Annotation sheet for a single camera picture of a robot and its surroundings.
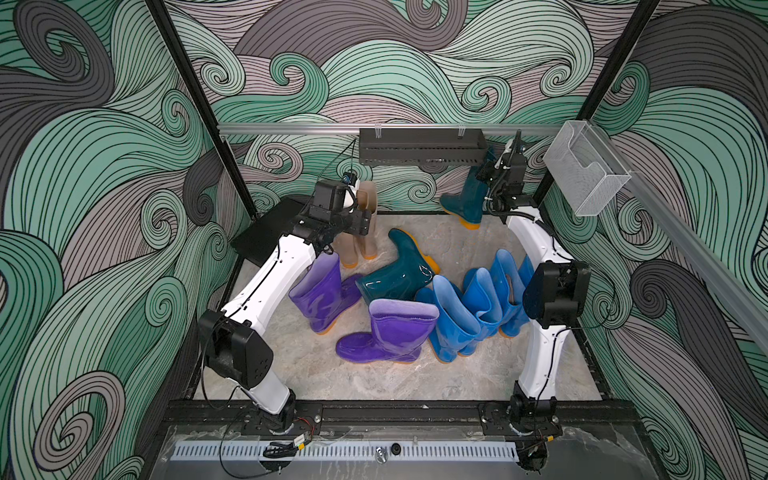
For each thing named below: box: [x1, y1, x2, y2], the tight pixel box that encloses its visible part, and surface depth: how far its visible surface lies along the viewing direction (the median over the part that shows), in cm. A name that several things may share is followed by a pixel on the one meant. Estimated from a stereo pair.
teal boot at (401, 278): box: [355, 228, 441, 305], surface depth 100 cm
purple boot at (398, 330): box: [335, 299, 440, 363], surface depth 70 cm
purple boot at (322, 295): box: [289, 252, 363, 335], surface depth 79 cm
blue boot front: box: [458, 268, 502, 357], surface depth 68 cm
